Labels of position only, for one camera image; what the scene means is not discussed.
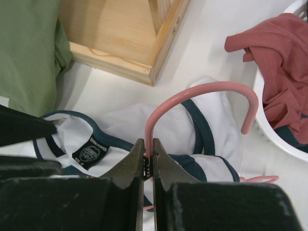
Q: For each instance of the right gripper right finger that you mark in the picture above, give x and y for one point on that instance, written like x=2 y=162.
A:
x=182 y=203

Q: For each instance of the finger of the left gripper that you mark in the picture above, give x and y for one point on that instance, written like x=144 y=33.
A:
x=23 y=167
x=17 y=127

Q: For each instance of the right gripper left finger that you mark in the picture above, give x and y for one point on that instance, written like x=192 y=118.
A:
x=112 y=202

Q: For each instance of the white graphic tank top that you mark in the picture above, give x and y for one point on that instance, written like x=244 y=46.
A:
x=88 y=147

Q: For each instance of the pink wire hanger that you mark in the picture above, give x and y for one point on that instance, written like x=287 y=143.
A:
x=200 y=128

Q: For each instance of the green tank top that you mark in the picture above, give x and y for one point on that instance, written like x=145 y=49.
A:
x=34 y=51

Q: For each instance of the red tank top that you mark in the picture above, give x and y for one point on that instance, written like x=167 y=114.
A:
x=279 y=46

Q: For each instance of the wooden clothes rack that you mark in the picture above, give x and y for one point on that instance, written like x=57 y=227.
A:
x=128 y=38

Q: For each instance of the white plastic laundry basket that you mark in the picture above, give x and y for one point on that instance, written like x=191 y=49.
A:
x=301 y=152

